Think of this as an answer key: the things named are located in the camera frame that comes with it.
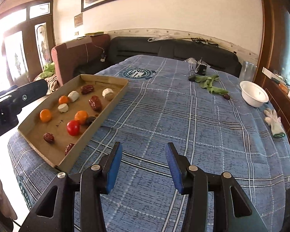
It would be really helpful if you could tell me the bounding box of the large red date in tray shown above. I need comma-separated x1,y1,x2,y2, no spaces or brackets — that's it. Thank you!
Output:
88,95,102,112

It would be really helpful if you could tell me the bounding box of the clear glass vase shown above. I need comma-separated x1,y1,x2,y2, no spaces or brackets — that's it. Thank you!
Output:
238,61,257,83

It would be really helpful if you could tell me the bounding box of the black sofa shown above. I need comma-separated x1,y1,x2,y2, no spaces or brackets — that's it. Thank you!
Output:
106,37,241,77

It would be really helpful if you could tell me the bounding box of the orange tangerine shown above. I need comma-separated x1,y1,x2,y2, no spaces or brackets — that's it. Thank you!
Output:
40,109,52,123
74,111,89,125

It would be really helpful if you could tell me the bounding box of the dark brown round fruit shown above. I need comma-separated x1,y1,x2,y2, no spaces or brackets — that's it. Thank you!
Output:
85,116,96,126

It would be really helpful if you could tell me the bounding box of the white chunk right in tray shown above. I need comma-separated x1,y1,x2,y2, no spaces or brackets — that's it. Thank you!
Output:
102,88,115,101

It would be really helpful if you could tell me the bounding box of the white work glove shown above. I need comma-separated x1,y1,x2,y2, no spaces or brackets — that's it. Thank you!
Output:
264,108,286,138

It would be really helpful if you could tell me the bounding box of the white chunk left in tray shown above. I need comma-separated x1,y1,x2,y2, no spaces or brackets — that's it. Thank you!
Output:
68,91,79,102

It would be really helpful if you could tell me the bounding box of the red tomato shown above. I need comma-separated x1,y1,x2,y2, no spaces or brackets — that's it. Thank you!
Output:
66,120,80,136

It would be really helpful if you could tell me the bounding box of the blue plaid tablecloth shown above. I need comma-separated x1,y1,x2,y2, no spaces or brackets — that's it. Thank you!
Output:
8,55,290,231

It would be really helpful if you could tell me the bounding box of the cardboard tray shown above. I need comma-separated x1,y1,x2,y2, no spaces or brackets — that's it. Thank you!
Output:
18,74,129,172

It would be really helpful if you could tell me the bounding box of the small orange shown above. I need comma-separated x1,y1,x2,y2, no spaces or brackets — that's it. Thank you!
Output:
58,95,69,105

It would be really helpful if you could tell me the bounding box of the green leafy vegetable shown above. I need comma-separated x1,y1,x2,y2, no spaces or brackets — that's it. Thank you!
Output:
194,75,228,95

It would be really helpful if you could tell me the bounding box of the small black box device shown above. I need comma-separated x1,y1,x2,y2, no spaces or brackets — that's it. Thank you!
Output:
195,63,207,76

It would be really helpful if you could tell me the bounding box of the white bowl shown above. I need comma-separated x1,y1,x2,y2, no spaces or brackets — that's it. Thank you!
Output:
239,81,269,108

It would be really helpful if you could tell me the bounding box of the white chunk in tray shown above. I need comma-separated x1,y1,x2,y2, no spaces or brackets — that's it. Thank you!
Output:
68,91,79,102
102,88,115,101
57,103,69,113

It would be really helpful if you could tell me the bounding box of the wooden side cabinet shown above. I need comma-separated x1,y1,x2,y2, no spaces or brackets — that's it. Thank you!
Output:
254,67,290,143

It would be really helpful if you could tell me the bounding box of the red brown armchair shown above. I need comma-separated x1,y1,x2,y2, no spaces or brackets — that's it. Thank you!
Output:
51,34,110,86

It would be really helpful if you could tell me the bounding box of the red date by leaves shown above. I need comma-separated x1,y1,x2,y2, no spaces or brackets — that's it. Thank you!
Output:
223,94,230,100

